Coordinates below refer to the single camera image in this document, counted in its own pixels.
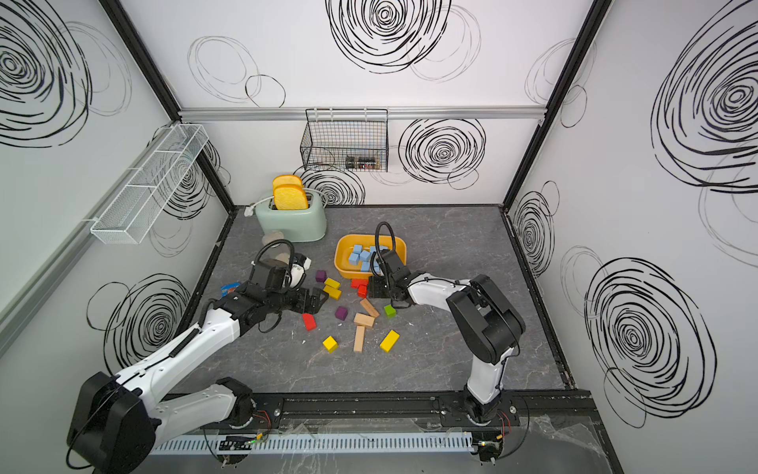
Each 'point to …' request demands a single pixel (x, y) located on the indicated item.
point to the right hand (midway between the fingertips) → (374, 287)
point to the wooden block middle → (364, 319)
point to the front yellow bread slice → (290, 197)
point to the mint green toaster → (301, 225)
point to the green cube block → (390, 312)
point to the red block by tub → (362, 290)
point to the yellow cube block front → (331, 344)
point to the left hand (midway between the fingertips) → (314, 292)
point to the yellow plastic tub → (343, 247)
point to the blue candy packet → (226, 288)
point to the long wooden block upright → (358, 339)
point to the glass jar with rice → (268, 238)
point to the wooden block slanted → (372, 310)
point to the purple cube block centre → (341, 313)
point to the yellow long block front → (390, 341)
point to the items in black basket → (364, 163)
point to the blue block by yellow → (357, 249)
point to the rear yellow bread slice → (285, 180)
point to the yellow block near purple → (332, 282)
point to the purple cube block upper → (321, 276)
